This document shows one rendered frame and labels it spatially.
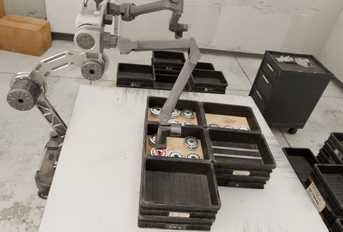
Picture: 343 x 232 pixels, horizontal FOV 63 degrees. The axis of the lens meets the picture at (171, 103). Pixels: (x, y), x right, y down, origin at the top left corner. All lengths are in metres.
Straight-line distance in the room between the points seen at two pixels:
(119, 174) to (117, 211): 0.25
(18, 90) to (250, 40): 4.10
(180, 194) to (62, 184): 0.68
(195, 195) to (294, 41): 4.43
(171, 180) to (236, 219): 0.44
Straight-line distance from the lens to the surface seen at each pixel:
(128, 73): 3.15
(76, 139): 2.02
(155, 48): 1.53
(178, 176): 1.67
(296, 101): 3.42
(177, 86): 1.54
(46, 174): 2.45
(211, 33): 5.00
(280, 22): 5.36
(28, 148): 3.02
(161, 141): 1.59
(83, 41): 1.53
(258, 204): 1.88
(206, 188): 1.66
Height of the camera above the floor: 2.09
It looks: 35 degrees down
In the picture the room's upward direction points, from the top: 11 degrees clockwise
